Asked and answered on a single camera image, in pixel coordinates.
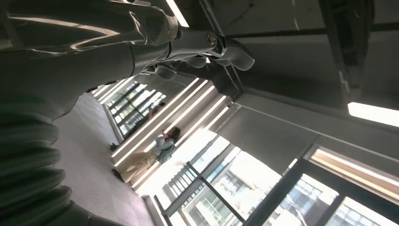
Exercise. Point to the rectangular ceiling light panel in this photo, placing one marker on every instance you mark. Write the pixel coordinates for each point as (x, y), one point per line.
(374, 114)

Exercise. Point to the black window frame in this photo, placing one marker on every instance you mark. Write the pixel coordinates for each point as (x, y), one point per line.
(286, 190)

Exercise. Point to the person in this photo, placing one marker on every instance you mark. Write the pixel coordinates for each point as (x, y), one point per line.
(163, 148)
(158, 107)

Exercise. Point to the long ceiling light strip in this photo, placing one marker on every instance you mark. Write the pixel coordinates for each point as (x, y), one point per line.
(177, 14)

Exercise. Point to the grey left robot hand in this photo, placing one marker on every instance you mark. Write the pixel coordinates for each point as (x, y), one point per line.
(78, 56)

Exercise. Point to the black ceiling duct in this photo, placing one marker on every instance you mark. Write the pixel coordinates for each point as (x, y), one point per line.
(349, 46)

